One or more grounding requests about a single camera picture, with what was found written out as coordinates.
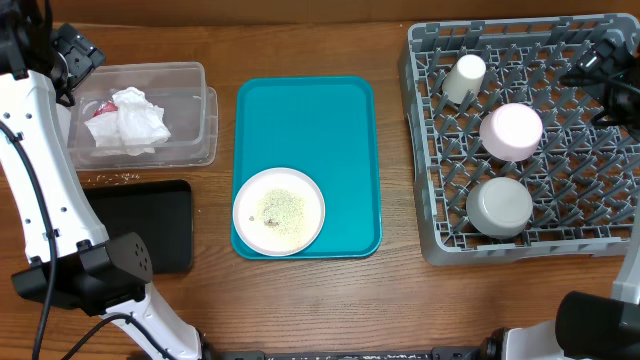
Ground red foil wrapper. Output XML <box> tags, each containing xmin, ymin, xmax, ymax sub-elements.
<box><xmin>93</xmin><ymin>101</ymin><xmax>118</xmax><ymax>117</ymax></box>

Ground white napkin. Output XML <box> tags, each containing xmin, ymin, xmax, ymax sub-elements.
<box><xmin>85</xmin><ymin>112</ymin><xmax>155</xmax><ymax>157</ymax></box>
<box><xmin>112</xmin><ymin>87</ymin><xmax>171</xmax><ymax>145</ymax></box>

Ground grey dishwasher rack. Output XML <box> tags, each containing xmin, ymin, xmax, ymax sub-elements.
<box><xmin>398</xmin><ymin>14</ymin><xmax>639</xmax><ymax>265</ymax></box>

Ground white paper cup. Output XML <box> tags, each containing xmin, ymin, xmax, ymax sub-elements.
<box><xmin>442</xmin><ymin>54</ymin><xmax>486</xmax><ymax>104</ymax></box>

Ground grey bowl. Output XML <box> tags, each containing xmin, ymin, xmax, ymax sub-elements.
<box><xmin>466</xmin><ymin>177</ymin><xmax>533</xmax><ymax>239</ymax></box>

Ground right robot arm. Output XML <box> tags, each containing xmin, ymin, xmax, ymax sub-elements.
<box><xmin>467</xmin><ymin>39</ymin><xmax>639</xmax><ymax>360</ymax></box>

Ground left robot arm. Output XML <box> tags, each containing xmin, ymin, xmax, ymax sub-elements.
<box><xmin>1</xmin><ymin>1</ymin><xmax>215</xmax><ymax>359</ymax></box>

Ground clear plastic waste bin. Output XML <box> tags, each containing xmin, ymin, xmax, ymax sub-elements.
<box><xmin>59</xmin><ymin>62</ymin><xmax>218</xmax><ymax>171</ymax></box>

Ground scattered rice grains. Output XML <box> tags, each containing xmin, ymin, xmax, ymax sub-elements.
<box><xmin>80</xmin><ymin>172</ymin><xmax>141</xmax><ymax>187</ymax></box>

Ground black plastic tray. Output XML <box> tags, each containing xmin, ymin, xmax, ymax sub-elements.
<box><xmin>85</xmin><ymin>180</ymin><xmax>194</xmax><ymax>274</ymax></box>

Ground large white plate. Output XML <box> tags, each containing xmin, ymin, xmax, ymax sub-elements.
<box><xmin>232</xmin><ymin>167</ymin><xmax>326</xmax><ymax>257</ymax></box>

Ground teal serving tray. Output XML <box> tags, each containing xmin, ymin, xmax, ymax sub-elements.
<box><xmin>232</xmin><ymin>76</ymin><xmax>383</xmax><ymax>260</ymax></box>

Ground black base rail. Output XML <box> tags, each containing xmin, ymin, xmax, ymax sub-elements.
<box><xmin>209</xmin><ymin>346</ymin><xmax>501</xmax><ymax>360</ymax></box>

